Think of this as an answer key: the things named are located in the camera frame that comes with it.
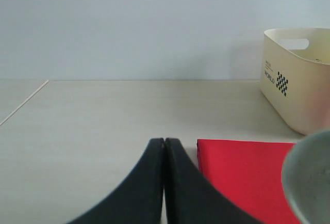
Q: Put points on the pale green ceramic bowl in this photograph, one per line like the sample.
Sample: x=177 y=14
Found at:
x=305 y=178

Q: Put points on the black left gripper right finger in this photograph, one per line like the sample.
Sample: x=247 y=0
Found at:
x=189 y=196

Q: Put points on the red table cloth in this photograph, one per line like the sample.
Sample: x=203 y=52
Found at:
x=248 y=173

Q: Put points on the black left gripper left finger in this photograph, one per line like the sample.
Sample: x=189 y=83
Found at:
x=138 y=198

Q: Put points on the cream plastic bin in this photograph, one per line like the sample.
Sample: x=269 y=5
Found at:
x=295 y=76

